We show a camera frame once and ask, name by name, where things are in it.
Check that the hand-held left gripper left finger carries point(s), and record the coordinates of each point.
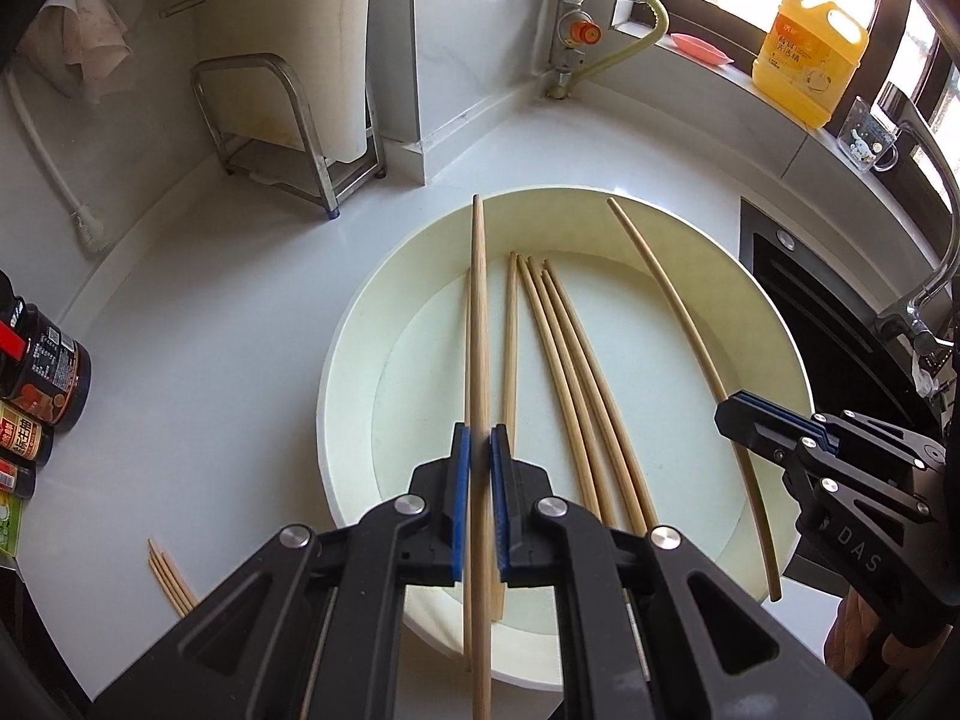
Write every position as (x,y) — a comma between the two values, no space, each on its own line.
(461,502)

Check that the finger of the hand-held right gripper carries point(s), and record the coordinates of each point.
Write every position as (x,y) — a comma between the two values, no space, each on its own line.
(757,431)
(885,442)

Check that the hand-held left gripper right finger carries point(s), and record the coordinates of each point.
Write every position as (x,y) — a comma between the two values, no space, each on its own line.
(499,502)

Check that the cream round plastic basin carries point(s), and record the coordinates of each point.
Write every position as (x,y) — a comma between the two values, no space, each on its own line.
(675,420)

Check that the bundle of wooden chopsticks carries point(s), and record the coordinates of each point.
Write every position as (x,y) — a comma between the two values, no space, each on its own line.
(172,581)

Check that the person's right hand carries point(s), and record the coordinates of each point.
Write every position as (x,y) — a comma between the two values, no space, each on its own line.
(855,634)

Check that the chrome faucet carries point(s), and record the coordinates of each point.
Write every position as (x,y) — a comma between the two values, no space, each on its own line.
(919,300)

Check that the black sink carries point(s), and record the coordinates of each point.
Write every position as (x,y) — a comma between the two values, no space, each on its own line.
(825,300)

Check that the yellow detergent jug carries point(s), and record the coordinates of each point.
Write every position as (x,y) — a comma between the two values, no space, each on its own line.
(802,67)

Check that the metal cutting board rack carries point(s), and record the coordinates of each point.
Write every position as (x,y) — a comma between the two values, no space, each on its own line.
(277,165)

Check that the pink soap dish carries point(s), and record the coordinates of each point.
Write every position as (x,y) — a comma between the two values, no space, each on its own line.
(701,49)

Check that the metal gas valve assembly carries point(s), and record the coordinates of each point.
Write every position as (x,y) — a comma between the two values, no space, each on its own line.
(583,34)

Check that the dark sauce bottle yellow cap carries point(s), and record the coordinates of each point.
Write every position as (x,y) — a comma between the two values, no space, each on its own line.
(22,439)

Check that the amber bottle yellow cap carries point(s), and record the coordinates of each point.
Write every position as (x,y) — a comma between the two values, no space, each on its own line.
(13,478)

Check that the black stove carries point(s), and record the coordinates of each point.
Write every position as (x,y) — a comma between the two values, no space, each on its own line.
(30,637)

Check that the green yellow seasoning pouch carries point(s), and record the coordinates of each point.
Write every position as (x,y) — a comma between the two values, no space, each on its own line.
(9,529)

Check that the cream cutting board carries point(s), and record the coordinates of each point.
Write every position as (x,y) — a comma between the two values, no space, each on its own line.
(300,7)

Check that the small wooden bar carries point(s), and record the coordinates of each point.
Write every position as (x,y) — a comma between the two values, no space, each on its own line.
(182,4)

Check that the pale hanging cloth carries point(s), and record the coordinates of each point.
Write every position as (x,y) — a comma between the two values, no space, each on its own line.
(82,22)

